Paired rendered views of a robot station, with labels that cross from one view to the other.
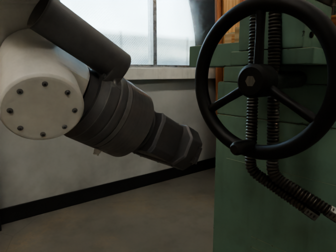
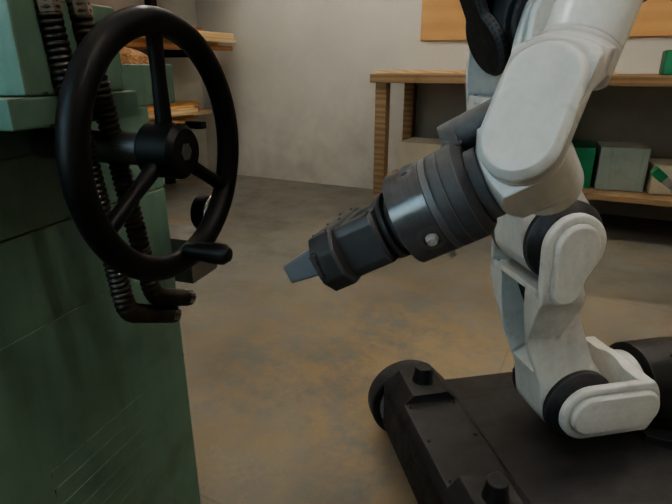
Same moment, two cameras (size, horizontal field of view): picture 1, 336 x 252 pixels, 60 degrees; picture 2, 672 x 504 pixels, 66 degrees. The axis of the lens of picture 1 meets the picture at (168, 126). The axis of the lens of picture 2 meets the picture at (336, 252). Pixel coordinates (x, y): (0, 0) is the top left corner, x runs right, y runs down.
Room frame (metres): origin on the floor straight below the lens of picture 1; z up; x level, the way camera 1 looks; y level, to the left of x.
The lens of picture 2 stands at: (0.63, 0.43, 0.90)
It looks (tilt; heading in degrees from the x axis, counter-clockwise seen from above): 20 degrees down; 242
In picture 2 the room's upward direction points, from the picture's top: straight up
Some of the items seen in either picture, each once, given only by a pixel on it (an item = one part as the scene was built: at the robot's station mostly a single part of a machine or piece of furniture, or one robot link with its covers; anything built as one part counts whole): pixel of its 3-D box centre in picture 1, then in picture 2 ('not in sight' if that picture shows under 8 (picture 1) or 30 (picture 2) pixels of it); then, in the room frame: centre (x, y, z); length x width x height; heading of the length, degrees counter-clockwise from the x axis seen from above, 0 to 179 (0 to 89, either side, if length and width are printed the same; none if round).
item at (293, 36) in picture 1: (284, 29); (24, 48); (0.65, -0.25, 0.91); 0.15 x 0.14 x 0.09; 44
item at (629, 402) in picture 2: not in sight; (581, 384); (-0.24, -0.14, 0.28); 0.21 x 0.20 x 0.13; 164
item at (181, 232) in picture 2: not in sight; (176, 251); (0.48, -0.49, 0.58); 0.12 x 0.08 x 0.08; 134
